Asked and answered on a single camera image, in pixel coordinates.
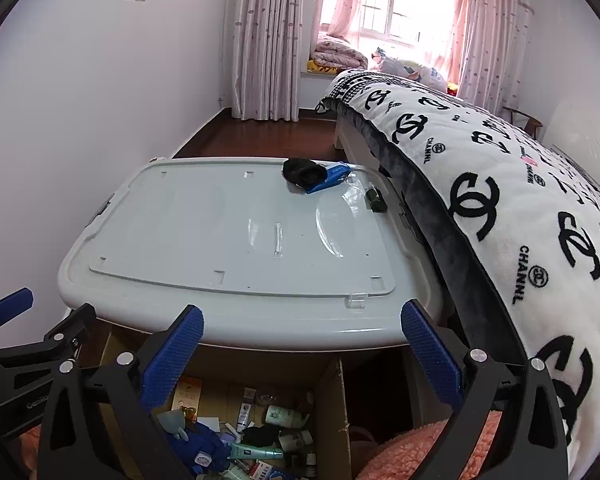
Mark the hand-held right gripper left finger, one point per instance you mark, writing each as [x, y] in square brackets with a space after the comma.
[172, 360]

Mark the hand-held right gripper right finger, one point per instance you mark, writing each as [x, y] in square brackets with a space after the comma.
[432, 355]

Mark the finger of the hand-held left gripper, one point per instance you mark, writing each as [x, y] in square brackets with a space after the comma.
[72, 327]
[12, 306]

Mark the beige cardboard packet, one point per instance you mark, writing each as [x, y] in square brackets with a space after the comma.
[189, 394]

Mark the light blue cup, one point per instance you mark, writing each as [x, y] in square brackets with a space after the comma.
[172, 422]

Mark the white blue tube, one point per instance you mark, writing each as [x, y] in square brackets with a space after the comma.
[245, 410]

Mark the blue cloth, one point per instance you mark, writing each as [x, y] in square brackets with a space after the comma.
[205, 447]

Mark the purple small case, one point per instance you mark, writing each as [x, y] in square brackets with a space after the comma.
[226, 441]

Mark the clear glass cup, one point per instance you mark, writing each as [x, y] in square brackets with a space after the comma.
[270, 394]

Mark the brown cardboard box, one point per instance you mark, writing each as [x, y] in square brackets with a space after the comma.
[335, 410]

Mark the black fuzzy sock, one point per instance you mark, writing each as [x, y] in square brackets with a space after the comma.
[262, 434]

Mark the teal tube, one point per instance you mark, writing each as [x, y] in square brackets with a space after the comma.
[255, 452]

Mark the pale green clear-cap bottle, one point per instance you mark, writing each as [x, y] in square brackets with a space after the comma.
[285, 416]

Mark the pink fuzzy cloth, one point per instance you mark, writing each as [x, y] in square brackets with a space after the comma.
[405, 452]
[30, 442]

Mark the small white square case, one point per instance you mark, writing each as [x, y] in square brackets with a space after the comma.
[200, 460]

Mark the white plastic storage box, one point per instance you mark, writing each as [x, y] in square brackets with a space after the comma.
[205, 240]

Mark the dark green spray bottle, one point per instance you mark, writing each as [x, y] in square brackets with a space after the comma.
[376, 201]

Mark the clear plastic wrapper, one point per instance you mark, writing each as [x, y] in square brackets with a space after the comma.
[353, 194]

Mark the blue packet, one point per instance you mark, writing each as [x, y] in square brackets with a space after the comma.
[332, 175]

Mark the wooden chair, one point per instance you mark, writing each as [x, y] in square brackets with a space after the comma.
[522, 117]

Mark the white printed quilt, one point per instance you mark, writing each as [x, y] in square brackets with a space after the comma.
[405, 65]

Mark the yellow printed blanket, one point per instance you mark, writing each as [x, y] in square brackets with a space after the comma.
[322, 67]

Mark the pink folded quilt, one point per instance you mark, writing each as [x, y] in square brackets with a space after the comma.
[337, 52]

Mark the pink dotted curtain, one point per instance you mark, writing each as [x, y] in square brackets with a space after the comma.
[270, 35]
[490, 35]

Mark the window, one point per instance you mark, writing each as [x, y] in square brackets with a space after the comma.
[395, 5]

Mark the white bed frame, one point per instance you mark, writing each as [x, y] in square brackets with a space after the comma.
[352, 145]

